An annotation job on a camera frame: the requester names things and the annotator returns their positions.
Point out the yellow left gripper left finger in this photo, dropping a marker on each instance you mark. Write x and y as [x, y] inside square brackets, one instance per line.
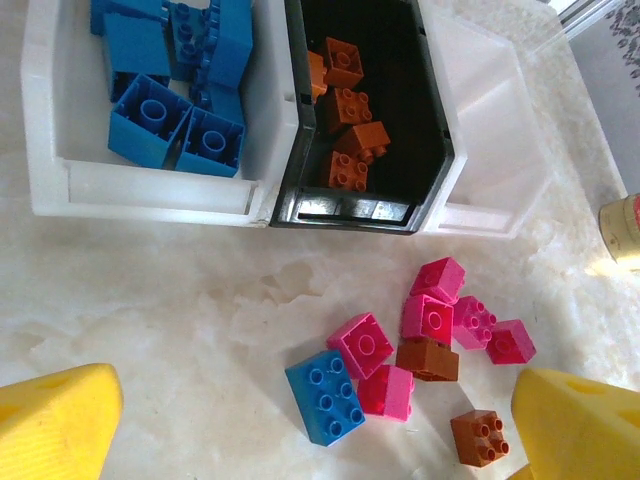
[55, 430]

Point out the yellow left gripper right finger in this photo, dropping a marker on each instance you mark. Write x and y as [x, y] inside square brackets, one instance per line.
[580, 435]

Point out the orange lego brick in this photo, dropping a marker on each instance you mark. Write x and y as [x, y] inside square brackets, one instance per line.
[345, 172]
[316, 75]
[365, 135]
[430, 362]
[345, 110]
[480, 440]
[342, 60]

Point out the pink lego brick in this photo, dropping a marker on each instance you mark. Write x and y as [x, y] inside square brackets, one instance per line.
[395, 395]
[510, 342]
[360, 345]
[440, 280]
[427, 320]
[472, 325]

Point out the round red and gold tin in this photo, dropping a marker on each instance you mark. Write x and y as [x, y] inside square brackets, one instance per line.
[622, 235]

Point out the white plastic bin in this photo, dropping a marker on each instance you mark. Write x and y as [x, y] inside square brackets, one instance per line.
[480, 220]
[150, 195]

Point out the blue six-stud lego brick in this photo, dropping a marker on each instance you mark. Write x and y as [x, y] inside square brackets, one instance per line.
[325, 400]

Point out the black plastic bin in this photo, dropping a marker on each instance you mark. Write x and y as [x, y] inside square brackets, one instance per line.
[350, 210]

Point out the aluminium frame rail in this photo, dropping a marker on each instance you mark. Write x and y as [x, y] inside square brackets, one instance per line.
[582, 17]

